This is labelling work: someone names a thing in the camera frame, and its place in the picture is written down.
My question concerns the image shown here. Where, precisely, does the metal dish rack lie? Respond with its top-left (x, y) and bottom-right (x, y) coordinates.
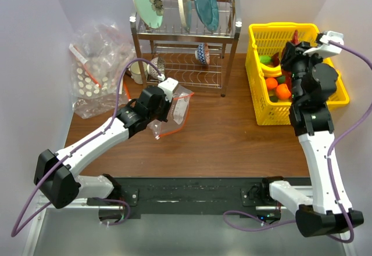
top-left (129, 0), bottom-right (242, 96)

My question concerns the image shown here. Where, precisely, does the red toy lobster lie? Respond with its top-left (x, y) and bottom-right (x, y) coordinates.
top-left (271, 30), bottom-right (299, 67)

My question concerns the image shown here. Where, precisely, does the teal blue plate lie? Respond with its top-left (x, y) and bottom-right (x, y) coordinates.
top-left (194, 0), bottom-right (219, 33)

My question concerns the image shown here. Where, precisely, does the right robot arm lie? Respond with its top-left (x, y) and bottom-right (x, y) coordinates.
top-left (259, 42), bottom-right (364, 240)

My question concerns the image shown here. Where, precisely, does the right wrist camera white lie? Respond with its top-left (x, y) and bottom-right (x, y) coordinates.
top-left (303, 31), bottom-right (344, 59)

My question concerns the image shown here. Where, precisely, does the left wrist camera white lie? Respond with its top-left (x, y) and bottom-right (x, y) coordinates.
top-left (158, 78), bottom-right (178, 102)

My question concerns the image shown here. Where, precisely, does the green toy lime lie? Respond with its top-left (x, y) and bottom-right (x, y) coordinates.
top-left (259, 55), bottom-right (272, 65)

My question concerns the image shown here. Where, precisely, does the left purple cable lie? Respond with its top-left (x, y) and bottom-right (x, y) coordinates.
top-left (10, 58), bottom-right (166, 237)

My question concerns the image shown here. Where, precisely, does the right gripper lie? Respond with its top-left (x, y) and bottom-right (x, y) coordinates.
top-left (281, 41), bottom-right (326, 103)

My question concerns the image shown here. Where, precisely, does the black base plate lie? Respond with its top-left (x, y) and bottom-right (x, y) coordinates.
top-left (116, 178), bottom-right (282, 223)

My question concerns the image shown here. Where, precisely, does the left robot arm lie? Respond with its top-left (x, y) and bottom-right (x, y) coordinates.
top-left (34, 83), bottom-right (174, 209)

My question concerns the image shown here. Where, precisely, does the mint green floral plate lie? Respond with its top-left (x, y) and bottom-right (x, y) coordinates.
top-left (133, 0), bottom-right (164, 29)

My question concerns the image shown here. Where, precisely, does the pile of clear zip bags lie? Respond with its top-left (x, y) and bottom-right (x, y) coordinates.
top-left (69, 20), bottom-right (135, 119)

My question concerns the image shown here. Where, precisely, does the green toy avocado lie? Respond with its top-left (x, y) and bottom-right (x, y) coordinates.
top-left (276, 75), bottom-right (286, 84)

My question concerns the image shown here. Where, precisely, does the yellow plastic basket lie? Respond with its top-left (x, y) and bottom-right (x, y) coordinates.
top-left (246, 22), bottom-right (350, 135)

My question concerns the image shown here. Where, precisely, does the cream enamel mug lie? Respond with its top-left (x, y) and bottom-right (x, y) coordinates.
top-left (129, 62), bottom-right (148, 85)

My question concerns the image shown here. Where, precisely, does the toy orange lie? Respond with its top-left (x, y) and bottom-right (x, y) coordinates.
top-left (275, 84), bottom-right (291, 100)
top-left (265, 77), bottom-right (278, 91)

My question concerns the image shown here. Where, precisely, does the toy banana bunch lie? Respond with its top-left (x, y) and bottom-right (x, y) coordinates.
top-left (260, 63), bottom-right (282, 78)

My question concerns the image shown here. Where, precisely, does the blue patterned bowl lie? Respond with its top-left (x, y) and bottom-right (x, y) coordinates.
top-left (195, 43), bottom-right (210, 65)

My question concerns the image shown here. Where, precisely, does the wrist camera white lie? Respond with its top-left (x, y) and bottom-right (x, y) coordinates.
top-left (303, 31), bottom-right (344, 59)
top-left (158, 78), bottom-right (178, 102)

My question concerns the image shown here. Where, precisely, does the clear zip bag orange zipper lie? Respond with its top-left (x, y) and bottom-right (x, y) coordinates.
top-left (148, 85), bottom-right (194, 139)

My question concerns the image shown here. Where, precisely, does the grey patterned bowl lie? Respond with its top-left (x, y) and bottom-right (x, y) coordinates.
top-left (147, 56), bottom-right (165, 81)

